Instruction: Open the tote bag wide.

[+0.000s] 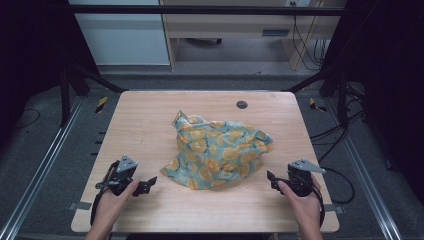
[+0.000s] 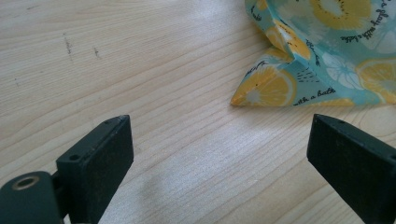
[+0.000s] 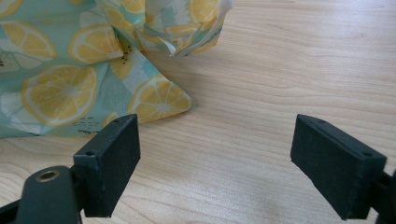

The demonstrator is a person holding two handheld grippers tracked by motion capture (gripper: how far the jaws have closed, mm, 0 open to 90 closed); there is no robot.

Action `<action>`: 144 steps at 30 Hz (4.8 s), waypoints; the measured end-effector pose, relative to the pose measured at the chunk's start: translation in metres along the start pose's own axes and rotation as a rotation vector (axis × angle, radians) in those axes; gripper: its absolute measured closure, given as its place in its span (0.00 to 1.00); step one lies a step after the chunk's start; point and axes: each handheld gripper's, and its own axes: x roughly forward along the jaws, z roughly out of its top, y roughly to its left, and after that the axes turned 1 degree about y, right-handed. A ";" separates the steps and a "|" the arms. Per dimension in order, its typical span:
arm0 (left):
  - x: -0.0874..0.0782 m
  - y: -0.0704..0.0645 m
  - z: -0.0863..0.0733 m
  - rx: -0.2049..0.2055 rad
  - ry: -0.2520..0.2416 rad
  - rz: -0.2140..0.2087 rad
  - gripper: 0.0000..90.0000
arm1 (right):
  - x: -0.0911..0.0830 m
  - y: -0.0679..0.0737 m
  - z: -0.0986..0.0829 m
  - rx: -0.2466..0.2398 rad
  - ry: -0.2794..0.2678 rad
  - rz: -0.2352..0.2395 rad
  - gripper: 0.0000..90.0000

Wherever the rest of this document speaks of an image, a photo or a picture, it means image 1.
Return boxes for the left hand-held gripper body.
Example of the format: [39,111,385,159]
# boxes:
[95,154,139,197]

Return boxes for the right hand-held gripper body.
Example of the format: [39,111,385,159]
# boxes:
[286,158,327,198]

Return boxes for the teal cloth with orange print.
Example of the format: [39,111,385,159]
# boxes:
[159,110,275,191]

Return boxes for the person's right hand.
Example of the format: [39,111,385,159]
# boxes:
[277,174,324,231]

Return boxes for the person's left hand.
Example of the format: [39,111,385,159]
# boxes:
[93,179,141,231]

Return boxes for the grey tape piece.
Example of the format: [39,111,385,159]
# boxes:
[67,201,93,212]
[323,203,345,215]

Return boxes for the yellow black tape strip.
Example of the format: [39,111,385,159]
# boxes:
[94,95,109,115]

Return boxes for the white cabinet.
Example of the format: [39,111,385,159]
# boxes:
[67,0,172,67]

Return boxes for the black curtain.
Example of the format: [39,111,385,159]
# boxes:
[0,0,101,151]
[319,0,424,204]

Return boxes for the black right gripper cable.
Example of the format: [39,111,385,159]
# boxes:
[310,181,327,229]

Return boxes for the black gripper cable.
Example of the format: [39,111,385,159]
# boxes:
[310,181,327,229]
[89,160,121,228]

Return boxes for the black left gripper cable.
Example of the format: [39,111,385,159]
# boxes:
[89,160,121,228]

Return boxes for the black looped floor cable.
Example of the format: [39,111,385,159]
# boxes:
[319,166,356,206]

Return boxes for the bundle of black floor cables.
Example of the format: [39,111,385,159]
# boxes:
[309,83,368,164]

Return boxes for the aluminium floor rail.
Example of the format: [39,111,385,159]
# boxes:
[0,95,86,240]
[323,96,404,240]

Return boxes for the yellow handled tool right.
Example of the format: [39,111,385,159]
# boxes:
[307,97,328,113]

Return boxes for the black metal frame stand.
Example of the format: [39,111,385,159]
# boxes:
[59,61,129,128]
[285,65,350,130]

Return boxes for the thin black floor cable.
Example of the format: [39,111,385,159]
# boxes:
[13,107,42,130]

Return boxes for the black hanging desk cables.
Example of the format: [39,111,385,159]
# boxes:
[289,1,332,72]

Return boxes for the black horizontal frame bar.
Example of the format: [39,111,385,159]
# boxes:
[65,4,348,17]

